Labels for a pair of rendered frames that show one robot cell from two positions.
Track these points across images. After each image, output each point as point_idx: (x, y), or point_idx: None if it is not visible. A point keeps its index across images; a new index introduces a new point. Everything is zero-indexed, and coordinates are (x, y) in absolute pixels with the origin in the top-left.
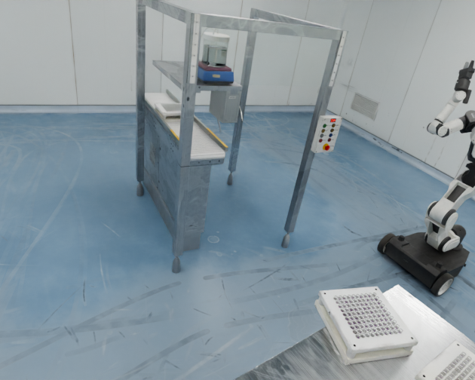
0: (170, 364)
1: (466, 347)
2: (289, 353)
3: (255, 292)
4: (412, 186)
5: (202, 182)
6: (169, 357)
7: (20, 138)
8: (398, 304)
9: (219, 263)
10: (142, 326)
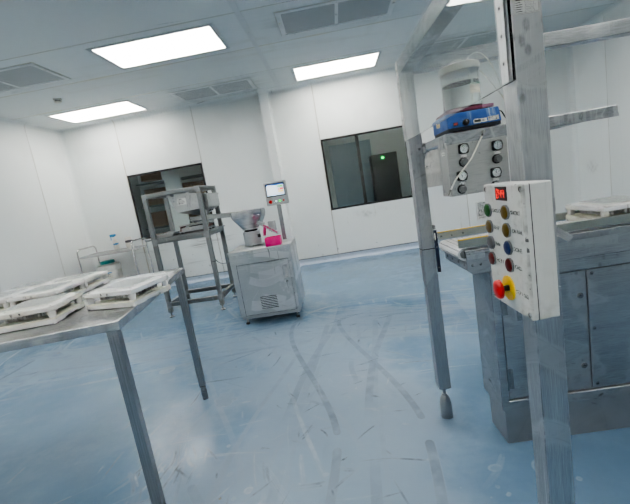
0: (312, 406)
1: (36, 332)
2: (160, 283)
3: (385, 497)
4: None
5: (487, 307)
6: (320, 406)
7: None
8: (109, 316)
9: (466, 463)
10: (362, 392)
